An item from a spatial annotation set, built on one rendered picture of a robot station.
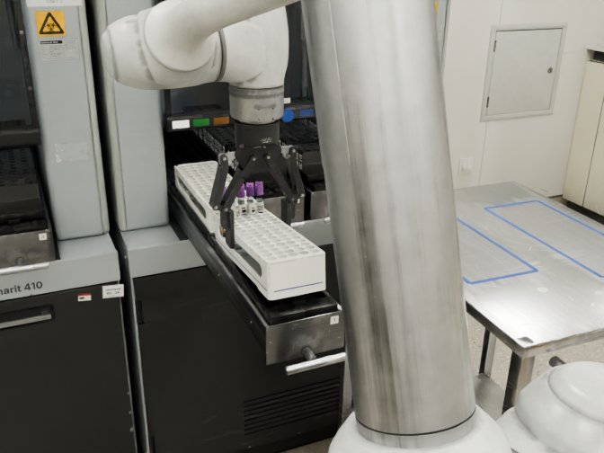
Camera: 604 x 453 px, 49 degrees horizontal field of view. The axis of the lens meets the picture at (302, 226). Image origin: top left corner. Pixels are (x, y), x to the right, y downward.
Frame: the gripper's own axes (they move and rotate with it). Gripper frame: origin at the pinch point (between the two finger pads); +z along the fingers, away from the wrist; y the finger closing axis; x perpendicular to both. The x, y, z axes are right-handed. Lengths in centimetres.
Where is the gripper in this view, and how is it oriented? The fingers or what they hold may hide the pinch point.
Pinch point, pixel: (258, 229)
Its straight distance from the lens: 119.3
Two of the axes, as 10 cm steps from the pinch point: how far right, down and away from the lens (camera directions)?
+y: 9.2, -1.5, 3.7
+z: -0.1, 9.2, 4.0
